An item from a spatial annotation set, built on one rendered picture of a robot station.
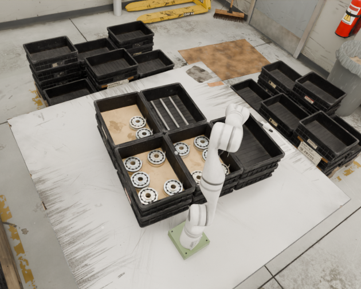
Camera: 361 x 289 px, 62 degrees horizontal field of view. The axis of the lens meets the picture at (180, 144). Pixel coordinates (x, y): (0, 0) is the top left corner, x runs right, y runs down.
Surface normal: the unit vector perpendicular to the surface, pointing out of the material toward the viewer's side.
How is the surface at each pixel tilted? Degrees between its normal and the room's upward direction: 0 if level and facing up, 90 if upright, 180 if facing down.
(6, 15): 90
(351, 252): 0
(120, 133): 0
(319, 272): 0
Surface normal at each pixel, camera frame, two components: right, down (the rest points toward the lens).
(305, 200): 0.12, -0.65
